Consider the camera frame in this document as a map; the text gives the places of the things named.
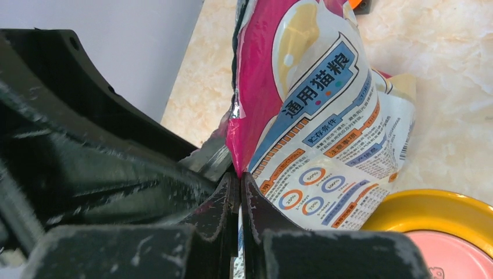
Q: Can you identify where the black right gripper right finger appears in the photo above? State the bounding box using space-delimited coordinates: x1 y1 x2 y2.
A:
241 173 430 278

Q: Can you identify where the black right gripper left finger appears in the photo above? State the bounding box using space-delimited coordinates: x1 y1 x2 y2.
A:
21 173 239 278

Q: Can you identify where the pink pet food bag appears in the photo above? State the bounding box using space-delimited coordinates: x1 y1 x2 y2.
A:
181 0 417 232

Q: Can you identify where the yellow double pet feeder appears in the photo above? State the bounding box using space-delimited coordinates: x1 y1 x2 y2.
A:
362 189 492 257

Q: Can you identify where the pink food bowl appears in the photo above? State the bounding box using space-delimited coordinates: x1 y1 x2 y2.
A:
406 230 492 279

